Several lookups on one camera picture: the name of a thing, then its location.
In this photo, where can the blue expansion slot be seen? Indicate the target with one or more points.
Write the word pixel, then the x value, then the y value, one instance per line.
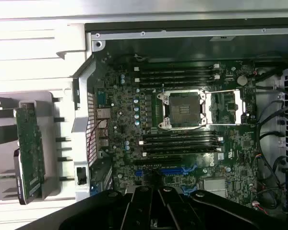
pixel 170 171

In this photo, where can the black RAM slot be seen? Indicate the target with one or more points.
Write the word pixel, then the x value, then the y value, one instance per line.
pixel 180 147
pixel 177 78
pixel 180 134
pixel 177 83
pixel 177 67
pixel 180 141
pixel 180 153
pixel 177 72

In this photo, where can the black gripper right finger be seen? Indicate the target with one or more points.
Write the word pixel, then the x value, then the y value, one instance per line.
pixel 218 210

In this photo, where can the black expansion slot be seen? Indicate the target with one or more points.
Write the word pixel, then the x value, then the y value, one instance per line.
pixel 158 160

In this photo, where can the grey parts rack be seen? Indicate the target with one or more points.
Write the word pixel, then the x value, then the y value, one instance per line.
pixel 57 134

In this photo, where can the silver chipset heat sink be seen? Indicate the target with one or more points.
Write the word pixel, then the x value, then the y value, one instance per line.
pixel 214 188

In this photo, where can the CPU socket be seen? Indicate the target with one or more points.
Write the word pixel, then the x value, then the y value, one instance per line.
pixel 182 110

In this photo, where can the silver socket cover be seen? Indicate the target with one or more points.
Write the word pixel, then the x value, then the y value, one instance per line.
pixel 240 105

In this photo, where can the green motherboard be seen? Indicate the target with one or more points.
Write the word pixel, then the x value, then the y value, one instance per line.
pixel 124 100

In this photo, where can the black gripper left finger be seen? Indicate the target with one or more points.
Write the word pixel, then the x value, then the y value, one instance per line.
pixel 98 210

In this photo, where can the silver coin battery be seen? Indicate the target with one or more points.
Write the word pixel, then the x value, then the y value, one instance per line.
pixel 242 80

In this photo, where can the open black PC case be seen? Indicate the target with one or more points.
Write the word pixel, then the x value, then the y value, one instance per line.
pixel 158 33

